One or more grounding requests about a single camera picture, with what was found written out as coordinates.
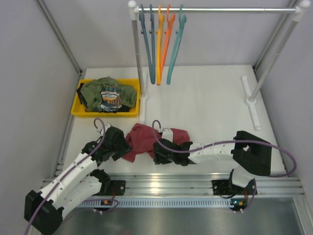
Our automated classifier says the red tank top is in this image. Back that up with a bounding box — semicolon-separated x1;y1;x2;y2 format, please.
122;123;190;163

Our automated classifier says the light teal hanger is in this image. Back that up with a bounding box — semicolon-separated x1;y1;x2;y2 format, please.
166;4;186;85

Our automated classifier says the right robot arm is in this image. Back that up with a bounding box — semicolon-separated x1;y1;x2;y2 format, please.
153;131;272;198

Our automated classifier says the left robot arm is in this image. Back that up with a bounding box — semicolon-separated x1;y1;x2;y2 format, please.
24;125;131;235

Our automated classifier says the dark teal hanger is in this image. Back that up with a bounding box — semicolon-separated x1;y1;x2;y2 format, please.
149;4;156;85
139;4;155;84

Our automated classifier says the yellow hanger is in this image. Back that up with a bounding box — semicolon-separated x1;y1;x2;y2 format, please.
156;5;165;86

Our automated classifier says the orange hanger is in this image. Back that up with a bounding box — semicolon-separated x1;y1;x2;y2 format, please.
161;4;176;77

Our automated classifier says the yellow plastic bin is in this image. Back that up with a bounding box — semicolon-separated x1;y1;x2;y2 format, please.
71;77;140;118

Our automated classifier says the green graphic t-shirt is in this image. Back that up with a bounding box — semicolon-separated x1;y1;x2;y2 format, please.
80;76;137;113

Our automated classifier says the white clothes rack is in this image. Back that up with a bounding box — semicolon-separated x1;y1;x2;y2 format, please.
128;0;312;132

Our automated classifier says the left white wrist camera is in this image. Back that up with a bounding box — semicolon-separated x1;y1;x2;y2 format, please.
96;124;111;135

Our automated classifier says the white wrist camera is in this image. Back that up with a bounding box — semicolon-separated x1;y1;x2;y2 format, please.
96;124;111;135
161;128;174;142

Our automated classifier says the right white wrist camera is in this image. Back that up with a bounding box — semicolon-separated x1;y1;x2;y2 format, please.
161;128;174;142

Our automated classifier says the aluminium rail frame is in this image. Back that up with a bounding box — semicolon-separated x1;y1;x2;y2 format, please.
111;173;305;198

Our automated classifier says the perforated cable duct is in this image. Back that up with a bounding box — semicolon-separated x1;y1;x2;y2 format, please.
78;197;243;208

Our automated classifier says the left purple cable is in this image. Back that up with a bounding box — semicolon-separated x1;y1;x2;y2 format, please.
23;118;120;235

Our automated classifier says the purple cable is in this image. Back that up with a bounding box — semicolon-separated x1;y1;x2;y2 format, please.
23;118;120;235
152;119;297;213

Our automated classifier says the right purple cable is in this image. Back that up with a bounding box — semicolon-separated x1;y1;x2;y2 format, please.
152;119;297;213

